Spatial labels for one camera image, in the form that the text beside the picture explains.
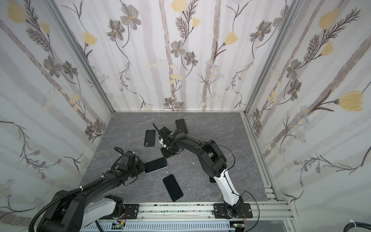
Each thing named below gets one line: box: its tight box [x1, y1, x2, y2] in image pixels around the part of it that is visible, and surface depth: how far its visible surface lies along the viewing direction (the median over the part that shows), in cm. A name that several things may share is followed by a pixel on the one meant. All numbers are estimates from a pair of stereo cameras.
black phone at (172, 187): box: [162, 174, 184, 202], surface depth 84 cm
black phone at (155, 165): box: [143, 157, 169, 174], surface depth 92 cm
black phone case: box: [143, 129, 156, 147], surface depth 107 cm
